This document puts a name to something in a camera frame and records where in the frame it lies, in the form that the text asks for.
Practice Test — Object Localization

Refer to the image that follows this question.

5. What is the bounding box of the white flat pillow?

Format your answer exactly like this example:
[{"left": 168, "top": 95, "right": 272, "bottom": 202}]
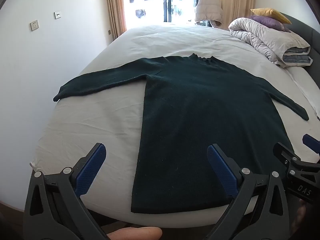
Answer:
[{"left": 285, "top": 66, "right": 320, "bottom": 120}]

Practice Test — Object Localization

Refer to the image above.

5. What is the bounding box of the bed with white sheet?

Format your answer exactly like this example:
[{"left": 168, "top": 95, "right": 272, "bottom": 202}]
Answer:
[{"left": 29, "top": 22, "right": 320, "bottom": 228}]

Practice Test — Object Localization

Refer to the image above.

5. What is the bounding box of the black framed balcony window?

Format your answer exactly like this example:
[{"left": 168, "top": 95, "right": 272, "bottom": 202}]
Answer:
[{"left": 122, "top": 0, "right": 218, "bottom": 30}]

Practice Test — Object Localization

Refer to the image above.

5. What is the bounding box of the folded white duvet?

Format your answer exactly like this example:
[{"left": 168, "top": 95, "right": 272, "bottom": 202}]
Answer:
[{"left": 228, "top": 17, "right": 313, "bottom": 68}]

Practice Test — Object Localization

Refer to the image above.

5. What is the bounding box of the grey padded headboard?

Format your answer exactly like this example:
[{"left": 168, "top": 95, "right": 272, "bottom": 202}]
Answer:
[{"left": 280, "top": 12, "right": 320, "bottom": 77}]

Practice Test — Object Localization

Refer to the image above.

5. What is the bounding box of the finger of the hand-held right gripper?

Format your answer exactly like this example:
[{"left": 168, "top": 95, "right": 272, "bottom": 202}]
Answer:
[
  {"left": 273, "top": 142, "right": 320, "bottom": 180},
  {"left": 302, "top": 134, "right": 320, "bottom": 153}
]

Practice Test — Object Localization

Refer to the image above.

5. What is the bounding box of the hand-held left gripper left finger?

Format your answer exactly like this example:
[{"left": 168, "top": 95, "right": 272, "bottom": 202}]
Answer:
[{"left": 24, "top": 142, "right": 110, "bottom": 240}]

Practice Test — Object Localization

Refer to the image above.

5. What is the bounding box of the beige curtain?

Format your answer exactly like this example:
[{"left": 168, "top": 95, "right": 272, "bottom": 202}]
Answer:
[
  {"left": 217, "top": 0, "right": 255, "bottom": 30},
  {"left": 104, "top": 0, "right": 127, "bottom": 40}
]

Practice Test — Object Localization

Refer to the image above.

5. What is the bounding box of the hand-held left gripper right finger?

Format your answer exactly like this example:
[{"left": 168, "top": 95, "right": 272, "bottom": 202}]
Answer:
[{"left": 207, "top": 144, "right": 297, "bottom": 240}]

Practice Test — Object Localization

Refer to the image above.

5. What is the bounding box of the dark green sweater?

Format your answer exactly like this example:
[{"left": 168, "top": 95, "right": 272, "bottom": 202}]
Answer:
[{"left": 53, "top": 53, "right": 309, "bottom": 214}]

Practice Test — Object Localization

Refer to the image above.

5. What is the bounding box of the yellow pillow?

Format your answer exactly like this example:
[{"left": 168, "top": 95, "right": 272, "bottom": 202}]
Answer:
[{"left": 250, "top": 8, "right": 292, "bottom": 24}]

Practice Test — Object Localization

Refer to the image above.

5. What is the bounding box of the person's left hand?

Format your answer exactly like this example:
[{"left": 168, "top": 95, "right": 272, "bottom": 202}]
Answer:
[{"left": 107, "top": 226, "right": 163, "bottom": 240}]

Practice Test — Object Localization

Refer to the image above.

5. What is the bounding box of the white puffer jacket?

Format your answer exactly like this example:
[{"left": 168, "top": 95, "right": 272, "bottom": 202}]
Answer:
[{"left": 195, "top": 0, "right": 223, "bottom": 28}]

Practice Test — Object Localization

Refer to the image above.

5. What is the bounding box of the purple pillow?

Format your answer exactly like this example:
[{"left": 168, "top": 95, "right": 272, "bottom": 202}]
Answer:
[{"left": 249, "top": 15, "right": 292, "bottom": 33}]

